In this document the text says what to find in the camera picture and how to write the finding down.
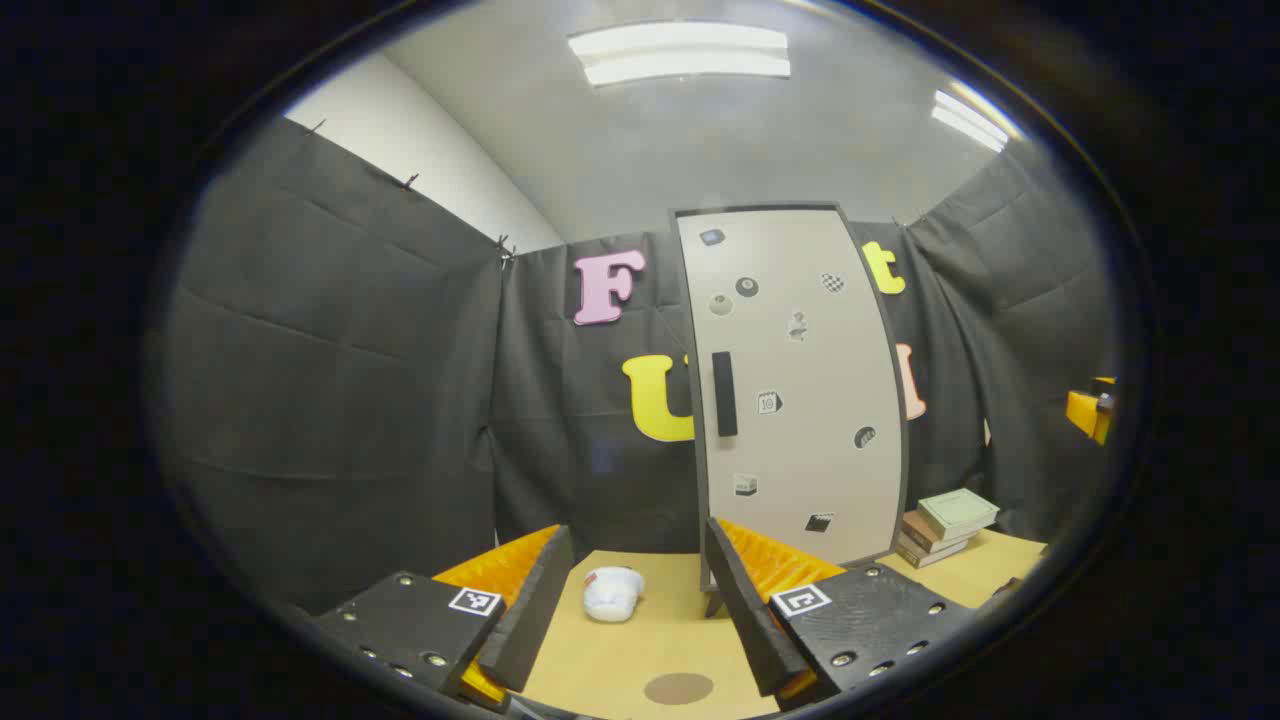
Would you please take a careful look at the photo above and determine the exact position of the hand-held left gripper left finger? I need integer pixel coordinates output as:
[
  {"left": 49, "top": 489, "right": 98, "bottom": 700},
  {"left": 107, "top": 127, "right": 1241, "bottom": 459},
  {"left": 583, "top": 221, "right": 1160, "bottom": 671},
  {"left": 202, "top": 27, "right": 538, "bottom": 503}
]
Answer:
[{"left": 315, "top": 524, "right": 576, "bottom": 713}]

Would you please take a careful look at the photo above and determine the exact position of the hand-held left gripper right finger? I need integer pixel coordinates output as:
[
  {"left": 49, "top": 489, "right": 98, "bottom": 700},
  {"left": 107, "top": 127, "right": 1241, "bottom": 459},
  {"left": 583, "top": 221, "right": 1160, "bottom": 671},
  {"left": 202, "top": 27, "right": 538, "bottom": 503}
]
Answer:
[{"left": 703, "top": 516, "right": 976, "bottom": 711}]

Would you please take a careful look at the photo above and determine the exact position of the round brown coaster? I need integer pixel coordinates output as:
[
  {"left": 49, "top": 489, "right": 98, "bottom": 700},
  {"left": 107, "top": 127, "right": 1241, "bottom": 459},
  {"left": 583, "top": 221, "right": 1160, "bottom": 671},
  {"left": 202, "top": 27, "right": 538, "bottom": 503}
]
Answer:
[{"left": 643, "top": 672, "right": 715, "bottom": 706}]

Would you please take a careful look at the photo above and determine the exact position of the grey cabinet door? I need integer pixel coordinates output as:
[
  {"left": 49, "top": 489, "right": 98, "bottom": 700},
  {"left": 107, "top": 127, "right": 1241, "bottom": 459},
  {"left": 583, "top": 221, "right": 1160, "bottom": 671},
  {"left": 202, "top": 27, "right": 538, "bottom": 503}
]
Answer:
[{"left": 670, "top": 203, "right": 909, "bottom": 591}]

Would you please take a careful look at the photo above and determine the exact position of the black door handle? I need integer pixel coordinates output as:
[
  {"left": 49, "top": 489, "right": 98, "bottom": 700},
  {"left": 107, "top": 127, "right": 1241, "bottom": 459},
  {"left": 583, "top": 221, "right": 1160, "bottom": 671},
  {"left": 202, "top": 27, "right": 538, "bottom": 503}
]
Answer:
[{"left": 711, "top": 350, "right": 739, "bottom": 438}]

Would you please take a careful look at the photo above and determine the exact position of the grey cabinet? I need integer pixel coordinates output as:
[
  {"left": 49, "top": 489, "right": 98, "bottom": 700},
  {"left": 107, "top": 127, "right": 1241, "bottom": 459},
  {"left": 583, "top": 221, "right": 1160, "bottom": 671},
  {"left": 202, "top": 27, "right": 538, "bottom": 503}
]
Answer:
[{"left": 668, "top": 202, "right": 911, "bottom": 619}]

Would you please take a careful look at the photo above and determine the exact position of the white crumpled cloth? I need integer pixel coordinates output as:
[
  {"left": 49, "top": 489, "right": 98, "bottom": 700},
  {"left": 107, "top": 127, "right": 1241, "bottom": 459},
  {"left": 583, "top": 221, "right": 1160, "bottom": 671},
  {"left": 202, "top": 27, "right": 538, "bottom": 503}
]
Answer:
[{"left": 583, "top": 566, "right": 646, "bottom": 623}]

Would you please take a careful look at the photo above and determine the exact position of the green book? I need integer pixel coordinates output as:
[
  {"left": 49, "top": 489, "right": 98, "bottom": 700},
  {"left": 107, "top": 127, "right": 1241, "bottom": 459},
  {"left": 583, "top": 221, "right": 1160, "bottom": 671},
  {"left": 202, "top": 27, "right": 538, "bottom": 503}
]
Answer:
[{"left": 916, "top": 488, "right": 1000, "bottom": 542}]

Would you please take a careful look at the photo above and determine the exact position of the grey book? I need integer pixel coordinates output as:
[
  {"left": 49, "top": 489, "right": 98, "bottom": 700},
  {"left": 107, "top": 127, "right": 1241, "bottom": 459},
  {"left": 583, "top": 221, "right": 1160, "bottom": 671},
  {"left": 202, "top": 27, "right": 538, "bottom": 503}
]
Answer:
[{"left": 895, "top": 533, "right": 969, "bottom": 570}]

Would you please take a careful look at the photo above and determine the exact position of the brown book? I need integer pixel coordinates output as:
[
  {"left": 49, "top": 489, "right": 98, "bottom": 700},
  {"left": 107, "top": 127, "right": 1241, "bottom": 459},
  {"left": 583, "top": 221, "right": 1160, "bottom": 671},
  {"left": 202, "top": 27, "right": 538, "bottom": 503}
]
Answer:
[{"left": 901, "top": 511, "right": 976, "bottom": 554}]

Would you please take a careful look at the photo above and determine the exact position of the black backdrop cloth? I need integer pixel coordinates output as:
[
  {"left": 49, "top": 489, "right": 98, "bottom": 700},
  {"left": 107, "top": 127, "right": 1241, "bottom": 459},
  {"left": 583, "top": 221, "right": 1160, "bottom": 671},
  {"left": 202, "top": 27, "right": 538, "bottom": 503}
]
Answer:
[{"left": 160, "top": 115, "right": 1116, "bottom": 616}]

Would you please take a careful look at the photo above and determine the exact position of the small ceiling light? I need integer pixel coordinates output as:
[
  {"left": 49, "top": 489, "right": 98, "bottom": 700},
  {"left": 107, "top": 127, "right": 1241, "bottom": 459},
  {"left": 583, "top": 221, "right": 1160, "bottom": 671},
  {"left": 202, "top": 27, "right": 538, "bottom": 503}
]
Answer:
[{"left": 931, "top": 88, "right": 1011, "bottom": 153}]

